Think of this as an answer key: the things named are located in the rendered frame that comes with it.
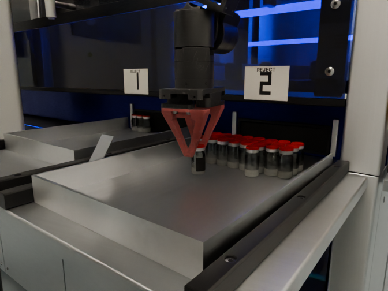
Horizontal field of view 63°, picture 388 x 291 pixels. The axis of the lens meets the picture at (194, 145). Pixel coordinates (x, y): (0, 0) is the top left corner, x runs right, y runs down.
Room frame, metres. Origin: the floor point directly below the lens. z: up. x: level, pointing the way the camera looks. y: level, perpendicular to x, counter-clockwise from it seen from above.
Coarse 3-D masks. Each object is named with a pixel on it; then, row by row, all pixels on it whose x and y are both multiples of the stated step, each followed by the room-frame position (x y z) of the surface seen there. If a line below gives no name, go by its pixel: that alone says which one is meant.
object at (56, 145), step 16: (48, 128) 0.73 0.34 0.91; (64, 128) 0.77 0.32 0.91; (80, 128) 0.80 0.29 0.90; (96, 128) 0.84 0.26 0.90; (112, 128) 0.88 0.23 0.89; (128, 128) 0.92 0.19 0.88; (16, 144) 0.63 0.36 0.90; (32, 144) 0.58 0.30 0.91; (48, 144) 0.55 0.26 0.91; (64, 144) 0.70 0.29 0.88; (80, 144) 0.70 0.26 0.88; (96, 144) 0.70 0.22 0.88; (112, 144) 0.56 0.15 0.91; (128, 144) 0.59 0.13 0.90; (48, 160) 0.55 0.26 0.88; (64, 160) 0.52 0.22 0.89
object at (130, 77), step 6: (126, 72) 0.81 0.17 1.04; (132, 72) 0.79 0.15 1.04; (138, 72) 0.78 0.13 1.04; (144, 72) 0.77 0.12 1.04; (126, 78) 0.81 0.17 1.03; (132, 78) 0.79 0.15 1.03; (144, 78) 0.77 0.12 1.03; (126, 84) 0.81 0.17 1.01; (132, 84) 0.79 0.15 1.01; (144, 84) 0.77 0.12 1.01; (126, 90) 0.81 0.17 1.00; (132, 90) 0.79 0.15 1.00; (138, 90) 0.78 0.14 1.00; (144, 90) 0.77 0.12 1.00
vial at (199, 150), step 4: (196, 148) 0.47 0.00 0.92; (200, 148) 0.47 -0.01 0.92; (196, 152) 0.48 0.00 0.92; (200, 152) 0.48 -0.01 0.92; (196, 156) 0.47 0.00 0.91; (200, 156) 0.47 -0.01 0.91; (204, 156) 0.48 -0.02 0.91; (192, 160) 0.48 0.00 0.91; (192, 164) 0.48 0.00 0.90; (192, 168) 0.48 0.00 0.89; (192, 172) 0.48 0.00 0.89; (196, 172) 0.47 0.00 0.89; (200, 172) 0.47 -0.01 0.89; (204, 172) 0.48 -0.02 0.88
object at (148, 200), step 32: (96, 160) 0.44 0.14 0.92; (128, 160) 0.48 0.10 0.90; (160, 160) 0.54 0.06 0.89; (320, 160) 0.44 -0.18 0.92; (64, 192) 0.32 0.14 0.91; (96, 192) 0.40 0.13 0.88; (128, 192) 0.40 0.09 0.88; (160, 192) 0.40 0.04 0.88; (192, 192) 0.40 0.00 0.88; (224, 192) 0.40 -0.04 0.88; (256, 192) 0.40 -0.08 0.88; (288, 192) 0.34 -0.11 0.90; (96, 224) 0.29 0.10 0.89; (128, 224) 0.26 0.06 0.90; (160, 224) 0.24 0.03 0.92; (192, 224) 0.31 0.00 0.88; (224, 224) 0.24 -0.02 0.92; (256, 224) 0.28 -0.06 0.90; (160, 256) 0.24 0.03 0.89; (192, 256) 0.22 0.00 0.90
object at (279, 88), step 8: (248, 72) 0.60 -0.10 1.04; (256, 72) 0.59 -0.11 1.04; (272, 72) 0.57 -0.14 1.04; (280, 72) 0.56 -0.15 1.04; (288, 72) 0.56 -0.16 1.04; (248, 80) 0.60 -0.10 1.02; (256, 80) 0.59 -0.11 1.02; (264, 80) 0.58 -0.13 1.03; (272, 80) 0.57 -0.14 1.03; (280, 80) 0.56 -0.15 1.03; (288, 80) 0.56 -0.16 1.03; (248, 88) 0.60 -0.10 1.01; (256, 88) 0.59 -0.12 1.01; (264, 88) 0.58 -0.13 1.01; (272, 88) 0.57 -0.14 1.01; (280, 88) 0.56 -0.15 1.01; (248, 96) 0.60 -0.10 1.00; (256, 96) 0.59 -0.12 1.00; (264, 96) 0.58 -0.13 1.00; (272, 96) 0.57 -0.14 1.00; (280, 96) 0.56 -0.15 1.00
